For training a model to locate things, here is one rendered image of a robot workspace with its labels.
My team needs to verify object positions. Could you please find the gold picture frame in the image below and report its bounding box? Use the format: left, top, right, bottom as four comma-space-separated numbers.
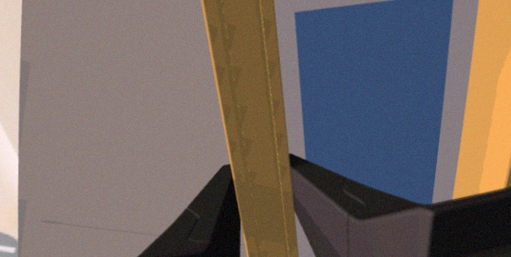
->
201, 0, 511, 257

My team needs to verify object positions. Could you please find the grey wall panel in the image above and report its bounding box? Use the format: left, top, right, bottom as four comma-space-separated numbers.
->
17, 0, 230, 257

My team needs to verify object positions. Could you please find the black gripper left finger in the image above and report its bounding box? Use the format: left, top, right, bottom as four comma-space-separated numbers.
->
138, 164, 241, 257

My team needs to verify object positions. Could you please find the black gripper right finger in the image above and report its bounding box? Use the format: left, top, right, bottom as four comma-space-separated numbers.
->
289, 154, 511, 257

